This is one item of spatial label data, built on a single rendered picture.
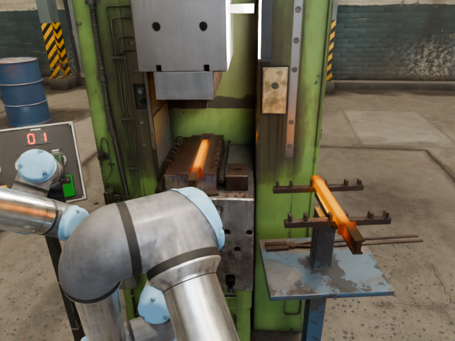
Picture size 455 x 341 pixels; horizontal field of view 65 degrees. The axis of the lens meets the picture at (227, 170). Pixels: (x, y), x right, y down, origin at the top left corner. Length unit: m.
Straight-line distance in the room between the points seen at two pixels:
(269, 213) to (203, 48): 0.76
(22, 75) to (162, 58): 4.57
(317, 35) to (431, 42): 6.30
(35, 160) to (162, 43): 0.57
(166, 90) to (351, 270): 0.88
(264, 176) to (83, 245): 1.06
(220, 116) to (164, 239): 1.28
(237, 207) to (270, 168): 0.25
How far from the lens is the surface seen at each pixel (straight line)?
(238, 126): 1.78
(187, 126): 1.81
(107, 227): 0.53
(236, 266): 1.51
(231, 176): 1.35
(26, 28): 8.72
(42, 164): 0.91
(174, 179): 1.39
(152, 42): 1.26
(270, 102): 1.38
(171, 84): 1.26
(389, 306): 2.35
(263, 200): 1.56
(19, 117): 5.87
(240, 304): 1.65
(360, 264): 1.37
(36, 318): 2.40
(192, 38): 1.23
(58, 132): 1.38
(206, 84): 1.24
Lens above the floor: 1.58
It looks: 25 degrees down
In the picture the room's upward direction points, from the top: 1 degrees counter-clockwise
